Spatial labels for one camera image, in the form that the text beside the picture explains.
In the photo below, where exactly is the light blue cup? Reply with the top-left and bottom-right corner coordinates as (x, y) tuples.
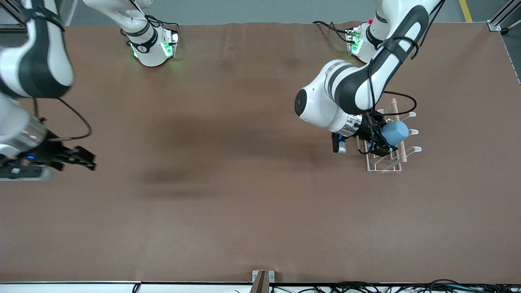
(382, 120), (409, 147)

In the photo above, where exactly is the white wire cup holder rack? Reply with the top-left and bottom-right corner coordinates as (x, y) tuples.
(356, 98), (422, 174)

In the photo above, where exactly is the brown table cover sheet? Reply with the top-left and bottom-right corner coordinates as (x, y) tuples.
(0, 21), (521, 284)

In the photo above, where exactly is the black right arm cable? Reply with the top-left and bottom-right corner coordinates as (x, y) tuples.
(33, 97), (93, 142)

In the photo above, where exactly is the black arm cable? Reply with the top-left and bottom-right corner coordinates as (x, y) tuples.
(366, 0), (445, 118)
(33, 97), (93, 142)

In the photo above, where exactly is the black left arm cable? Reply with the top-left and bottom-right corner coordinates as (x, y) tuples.
(366, 0), (445, 118)

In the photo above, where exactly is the black left base cable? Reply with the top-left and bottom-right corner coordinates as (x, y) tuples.
(313, 20), (351, 43)

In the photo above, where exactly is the black base cable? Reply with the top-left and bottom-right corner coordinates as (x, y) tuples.
(144, 15), (180, 34)
(313, 20), (351, 43)

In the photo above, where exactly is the aluminium frame profile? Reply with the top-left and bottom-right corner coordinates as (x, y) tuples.
(488, 0), (521, 32)
(0, 0), (29, 33)

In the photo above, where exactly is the black right base cable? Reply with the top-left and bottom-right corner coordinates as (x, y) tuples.
(144, 15), (180, 34)

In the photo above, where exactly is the metal bracket with brown bar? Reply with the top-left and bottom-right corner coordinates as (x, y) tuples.
(252, 270), (275, 293)

